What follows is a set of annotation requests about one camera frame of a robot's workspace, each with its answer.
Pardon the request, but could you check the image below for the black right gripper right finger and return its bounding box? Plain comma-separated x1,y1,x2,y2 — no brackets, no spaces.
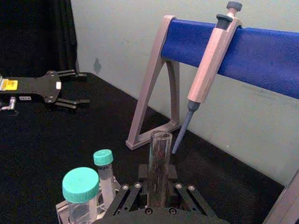
168,164,216,217

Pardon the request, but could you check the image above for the grey stand with blue bar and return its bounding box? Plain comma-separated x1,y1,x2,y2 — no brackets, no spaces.
125,14,299,224

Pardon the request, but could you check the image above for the wide vial with green cap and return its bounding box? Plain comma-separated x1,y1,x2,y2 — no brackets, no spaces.
61,166,101,223

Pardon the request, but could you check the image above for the black table cloth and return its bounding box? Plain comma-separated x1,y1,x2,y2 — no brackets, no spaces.
0,71,287,224

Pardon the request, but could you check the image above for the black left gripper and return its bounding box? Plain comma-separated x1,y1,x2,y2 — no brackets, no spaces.
0,69,91,110

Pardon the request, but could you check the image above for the clear plastic tube rack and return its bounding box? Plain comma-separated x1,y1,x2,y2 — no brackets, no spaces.
55,176,122,224

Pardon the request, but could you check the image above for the dark cable with silver plug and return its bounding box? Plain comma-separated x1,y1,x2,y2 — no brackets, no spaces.
0,96,18,115

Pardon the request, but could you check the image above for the clear glass test tube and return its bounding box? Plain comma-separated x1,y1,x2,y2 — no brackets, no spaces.
148,131,173,209

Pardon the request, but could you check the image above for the beige pipette with grey tip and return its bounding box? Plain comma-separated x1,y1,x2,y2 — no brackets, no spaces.
171,0,244,155

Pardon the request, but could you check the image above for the black curtain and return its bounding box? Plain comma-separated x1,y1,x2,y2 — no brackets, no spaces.
0,0,79,79

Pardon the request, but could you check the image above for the slim tube with green cap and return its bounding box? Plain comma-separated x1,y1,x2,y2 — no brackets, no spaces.
93,149,118,207

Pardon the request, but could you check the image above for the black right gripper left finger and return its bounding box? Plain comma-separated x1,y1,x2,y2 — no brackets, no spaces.
105,164,150,217

